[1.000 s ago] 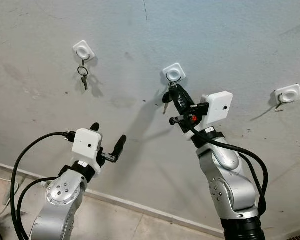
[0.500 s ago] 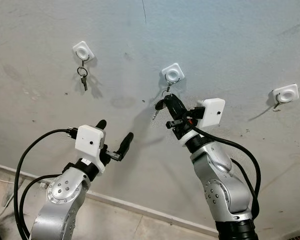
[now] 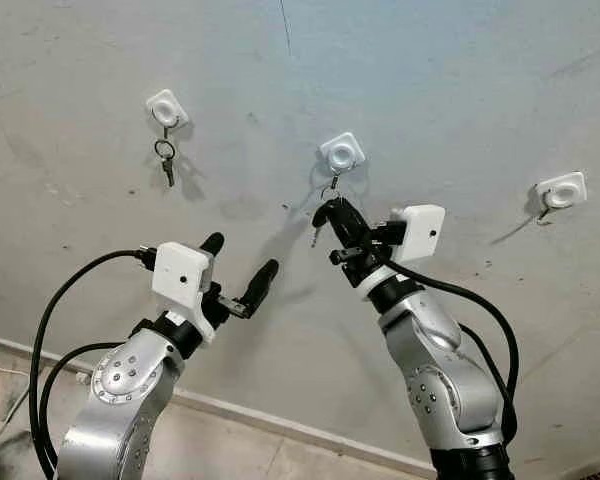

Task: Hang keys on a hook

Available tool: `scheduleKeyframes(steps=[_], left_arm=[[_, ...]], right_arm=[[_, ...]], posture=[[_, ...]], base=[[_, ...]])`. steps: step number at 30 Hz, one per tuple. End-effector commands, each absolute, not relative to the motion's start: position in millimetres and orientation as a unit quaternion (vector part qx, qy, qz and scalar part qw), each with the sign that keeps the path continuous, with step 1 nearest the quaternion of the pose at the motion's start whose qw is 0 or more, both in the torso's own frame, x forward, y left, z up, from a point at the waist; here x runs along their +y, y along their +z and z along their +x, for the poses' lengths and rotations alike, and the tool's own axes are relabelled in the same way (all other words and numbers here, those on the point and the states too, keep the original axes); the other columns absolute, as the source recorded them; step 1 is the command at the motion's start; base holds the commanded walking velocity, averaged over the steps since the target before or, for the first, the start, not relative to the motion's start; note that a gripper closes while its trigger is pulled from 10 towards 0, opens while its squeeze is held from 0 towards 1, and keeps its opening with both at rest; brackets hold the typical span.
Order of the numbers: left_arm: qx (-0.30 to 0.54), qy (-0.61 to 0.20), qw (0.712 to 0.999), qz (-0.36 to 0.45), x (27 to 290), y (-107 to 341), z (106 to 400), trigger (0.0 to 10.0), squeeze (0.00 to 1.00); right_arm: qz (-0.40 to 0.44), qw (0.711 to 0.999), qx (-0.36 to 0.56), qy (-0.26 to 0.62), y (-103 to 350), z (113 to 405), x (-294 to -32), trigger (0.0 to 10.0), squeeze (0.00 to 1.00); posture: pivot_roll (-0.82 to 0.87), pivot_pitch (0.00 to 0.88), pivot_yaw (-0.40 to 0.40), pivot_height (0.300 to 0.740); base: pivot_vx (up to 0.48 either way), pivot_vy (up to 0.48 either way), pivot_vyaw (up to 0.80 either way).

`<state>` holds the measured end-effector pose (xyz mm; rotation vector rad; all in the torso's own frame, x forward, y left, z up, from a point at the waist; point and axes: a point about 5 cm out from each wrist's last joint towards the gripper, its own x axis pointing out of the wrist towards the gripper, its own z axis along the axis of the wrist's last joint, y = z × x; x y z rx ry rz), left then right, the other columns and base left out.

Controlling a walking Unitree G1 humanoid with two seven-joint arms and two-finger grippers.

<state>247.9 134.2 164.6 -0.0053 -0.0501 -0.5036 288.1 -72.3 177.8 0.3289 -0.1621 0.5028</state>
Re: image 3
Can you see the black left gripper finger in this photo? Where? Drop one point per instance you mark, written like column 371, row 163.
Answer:
column 215, row 243
column 263, row 278

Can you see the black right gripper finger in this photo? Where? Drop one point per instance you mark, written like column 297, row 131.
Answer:
column 325, row 216
column 348, row 220

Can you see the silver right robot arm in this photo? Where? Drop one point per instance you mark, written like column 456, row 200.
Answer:
column 445, row 380

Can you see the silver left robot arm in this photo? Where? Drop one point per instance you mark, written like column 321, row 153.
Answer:
column 120, row 400

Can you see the white skirting board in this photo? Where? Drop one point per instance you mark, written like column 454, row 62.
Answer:
column 280, row 425

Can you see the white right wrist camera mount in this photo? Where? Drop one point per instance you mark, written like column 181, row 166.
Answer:
column 420, row 232

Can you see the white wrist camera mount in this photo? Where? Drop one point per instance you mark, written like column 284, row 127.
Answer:
column 180, row 275
column 420, row 232

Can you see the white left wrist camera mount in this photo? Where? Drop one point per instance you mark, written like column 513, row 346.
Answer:
column 180, row 275

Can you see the white square wall hook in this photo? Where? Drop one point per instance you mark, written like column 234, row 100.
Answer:
column 341, row 153
column 563, row 190
column 166, row 107

